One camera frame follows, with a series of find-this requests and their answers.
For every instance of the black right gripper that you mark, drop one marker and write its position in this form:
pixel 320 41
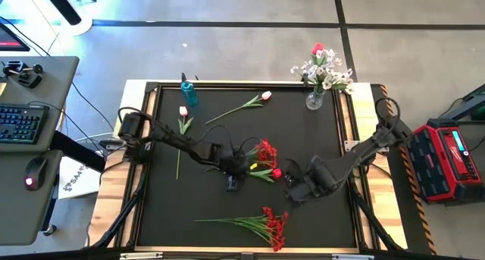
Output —
pixel 301 192

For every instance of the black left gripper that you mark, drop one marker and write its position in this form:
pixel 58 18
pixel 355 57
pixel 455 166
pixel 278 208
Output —
pixel 236 163

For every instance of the red tulip green stem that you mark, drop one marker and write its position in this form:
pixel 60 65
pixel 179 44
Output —
pixel 317 47
pixel 277 173

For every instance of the red flower bunch green stems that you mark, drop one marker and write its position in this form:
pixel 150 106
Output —
pixel 267 152
pixel 274 229

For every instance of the pink tulip green stem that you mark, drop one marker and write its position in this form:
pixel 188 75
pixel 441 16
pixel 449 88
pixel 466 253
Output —
pixel 183 111
pixel 266 95

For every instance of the white flower bunch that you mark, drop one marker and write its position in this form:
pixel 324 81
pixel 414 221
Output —
pixel 326 76

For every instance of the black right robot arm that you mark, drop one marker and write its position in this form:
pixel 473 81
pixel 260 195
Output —
pixel 356 155

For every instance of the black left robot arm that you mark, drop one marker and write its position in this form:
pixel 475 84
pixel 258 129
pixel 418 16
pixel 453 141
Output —
pixel 197 150

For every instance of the blue glass vase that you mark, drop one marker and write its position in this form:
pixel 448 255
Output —
pixel 189 95

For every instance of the clear glass vase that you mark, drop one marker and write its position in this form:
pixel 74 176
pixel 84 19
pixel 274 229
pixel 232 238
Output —
pixel 314 101

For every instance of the black table mat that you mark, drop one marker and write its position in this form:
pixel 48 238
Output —
pixel 182 207

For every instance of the black diagonal brace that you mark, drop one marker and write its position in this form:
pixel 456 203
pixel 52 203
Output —
pixel 121 214
pixel 373 222

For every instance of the small black clamp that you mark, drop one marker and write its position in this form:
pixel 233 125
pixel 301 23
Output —
pixel 305 80
pixel 183 77

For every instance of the black mat hazard stripe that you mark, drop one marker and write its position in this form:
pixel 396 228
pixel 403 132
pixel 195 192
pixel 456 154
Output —
pixel 411 222

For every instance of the red black tool box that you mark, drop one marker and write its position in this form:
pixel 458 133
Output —
pixel 443 165

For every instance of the black support beam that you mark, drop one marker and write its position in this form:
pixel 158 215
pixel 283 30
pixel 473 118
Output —
pixel 76 150

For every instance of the white paper sign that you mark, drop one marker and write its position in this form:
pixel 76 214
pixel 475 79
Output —
pixel 76 182

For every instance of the black green box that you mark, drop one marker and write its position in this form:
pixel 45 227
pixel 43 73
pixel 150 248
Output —
pixel 473 104

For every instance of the black computer mouse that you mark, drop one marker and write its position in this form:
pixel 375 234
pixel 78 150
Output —
pixel 36 173

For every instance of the white round lamp stand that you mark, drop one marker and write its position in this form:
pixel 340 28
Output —
pixel 81 27

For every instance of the black backlit keyboard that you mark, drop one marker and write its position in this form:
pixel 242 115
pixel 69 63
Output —
pixel 22 123

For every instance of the grey desk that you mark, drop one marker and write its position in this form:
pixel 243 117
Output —
pixel 22 214

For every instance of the black desk gadget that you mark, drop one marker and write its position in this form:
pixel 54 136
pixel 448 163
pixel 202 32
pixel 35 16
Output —
pixel 26 78

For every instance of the dark laptop screen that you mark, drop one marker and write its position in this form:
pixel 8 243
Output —
pixel 11 40

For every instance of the silver metal bracket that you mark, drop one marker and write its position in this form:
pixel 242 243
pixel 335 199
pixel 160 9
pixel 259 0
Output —
pixel 140 256
pixel 352 257

